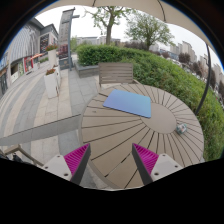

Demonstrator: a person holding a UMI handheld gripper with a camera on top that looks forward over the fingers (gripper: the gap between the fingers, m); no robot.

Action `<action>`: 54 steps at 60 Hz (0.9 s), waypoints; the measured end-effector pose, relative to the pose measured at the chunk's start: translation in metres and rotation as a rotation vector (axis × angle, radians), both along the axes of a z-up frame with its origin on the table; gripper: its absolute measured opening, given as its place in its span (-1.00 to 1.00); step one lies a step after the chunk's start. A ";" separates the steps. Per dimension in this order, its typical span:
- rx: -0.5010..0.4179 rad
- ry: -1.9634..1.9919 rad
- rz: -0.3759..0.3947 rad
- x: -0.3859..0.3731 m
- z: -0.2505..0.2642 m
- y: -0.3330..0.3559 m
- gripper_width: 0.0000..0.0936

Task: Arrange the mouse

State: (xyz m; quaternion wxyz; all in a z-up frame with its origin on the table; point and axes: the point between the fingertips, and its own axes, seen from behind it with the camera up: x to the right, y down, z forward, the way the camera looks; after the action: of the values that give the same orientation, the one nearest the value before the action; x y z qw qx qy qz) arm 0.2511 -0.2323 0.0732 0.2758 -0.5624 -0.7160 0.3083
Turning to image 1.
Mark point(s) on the small patterned computer mouse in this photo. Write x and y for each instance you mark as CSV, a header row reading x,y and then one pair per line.
x,y
181,128

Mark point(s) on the grey metal bench rail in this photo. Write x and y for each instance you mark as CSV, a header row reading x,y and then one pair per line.
x,y
43,131

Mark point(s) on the brown wooden chair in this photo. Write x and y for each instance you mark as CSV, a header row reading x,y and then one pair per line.
x,y
116,72

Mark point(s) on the round wooden slatted table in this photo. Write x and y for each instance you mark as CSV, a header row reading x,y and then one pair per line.
x,y
111,134

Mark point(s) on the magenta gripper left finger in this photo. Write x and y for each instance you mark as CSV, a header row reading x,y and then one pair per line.
x,y
70,167

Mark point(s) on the grey signage pylon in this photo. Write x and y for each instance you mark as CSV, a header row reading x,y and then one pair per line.
x,y
64,51

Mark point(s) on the near white planter box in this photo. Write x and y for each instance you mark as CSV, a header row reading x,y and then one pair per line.
x,y
51,83

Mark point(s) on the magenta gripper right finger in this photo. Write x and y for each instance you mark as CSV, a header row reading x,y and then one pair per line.
x,y
152,166

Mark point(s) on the beige patio umbrella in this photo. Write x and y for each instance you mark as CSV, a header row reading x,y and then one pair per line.
x,y
182,13

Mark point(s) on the white planter box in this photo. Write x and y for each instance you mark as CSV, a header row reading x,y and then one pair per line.
x,y
51,83
52,52

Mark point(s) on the far white planter box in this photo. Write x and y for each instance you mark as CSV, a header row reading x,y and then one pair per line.
x,y
52,52

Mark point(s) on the green hedge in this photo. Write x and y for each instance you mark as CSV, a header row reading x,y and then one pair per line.
x,y
153,70

